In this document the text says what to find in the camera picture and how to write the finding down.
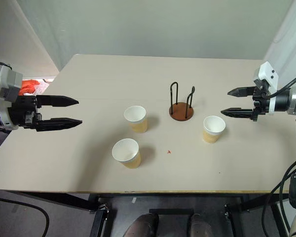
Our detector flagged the yellow paper cup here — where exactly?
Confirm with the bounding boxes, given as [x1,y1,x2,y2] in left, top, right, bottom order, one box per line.
[202,115,226,145]
[111,138,142,170]
[123,105,148,134]

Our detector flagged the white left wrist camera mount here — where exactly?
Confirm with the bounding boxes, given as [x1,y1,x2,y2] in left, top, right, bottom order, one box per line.
[0,65,23,131]

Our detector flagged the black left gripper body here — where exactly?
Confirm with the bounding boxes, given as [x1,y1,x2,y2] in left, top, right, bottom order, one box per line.
[8,94,42,132]

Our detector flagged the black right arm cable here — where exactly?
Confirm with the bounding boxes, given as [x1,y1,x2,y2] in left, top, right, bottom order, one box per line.
[266,70,296,98]

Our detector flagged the black floor cable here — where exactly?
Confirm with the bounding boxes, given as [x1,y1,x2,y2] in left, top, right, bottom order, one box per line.
[0,195,51,237]

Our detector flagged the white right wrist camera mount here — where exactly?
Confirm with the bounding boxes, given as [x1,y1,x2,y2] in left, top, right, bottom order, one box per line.
[252,61,280,117]

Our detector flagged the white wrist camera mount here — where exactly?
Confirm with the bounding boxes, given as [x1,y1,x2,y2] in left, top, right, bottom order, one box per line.
[0,65,23,131]
[252,61,280,117]

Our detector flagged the dark rounded shape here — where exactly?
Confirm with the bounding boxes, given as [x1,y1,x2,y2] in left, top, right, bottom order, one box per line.
[123,213,160,237]

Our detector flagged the wooden-base black wire holder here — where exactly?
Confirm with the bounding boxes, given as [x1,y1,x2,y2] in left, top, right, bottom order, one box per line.
[168,81,196,122]

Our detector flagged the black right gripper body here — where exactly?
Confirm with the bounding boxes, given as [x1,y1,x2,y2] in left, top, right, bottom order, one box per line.
[251,85,272,122]

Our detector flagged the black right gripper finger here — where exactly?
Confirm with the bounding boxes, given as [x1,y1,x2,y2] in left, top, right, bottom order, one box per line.
[227,86,256,98]
[220,107,255,119]

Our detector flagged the orange red plastic bag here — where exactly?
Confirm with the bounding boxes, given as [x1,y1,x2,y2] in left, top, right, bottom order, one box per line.
[17,79,50,96]

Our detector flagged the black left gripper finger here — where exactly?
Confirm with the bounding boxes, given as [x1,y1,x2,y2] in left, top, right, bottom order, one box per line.
[36,118,83,132]
[36,94,80,109]

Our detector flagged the black metal table frame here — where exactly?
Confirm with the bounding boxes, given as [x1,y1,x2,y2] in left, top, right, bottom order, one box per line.
[0,190,291,237]

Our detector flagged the black robot body cable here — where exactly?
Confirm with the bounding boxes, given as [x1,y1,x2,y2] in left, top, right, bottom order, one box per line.
[260,160,296,237]

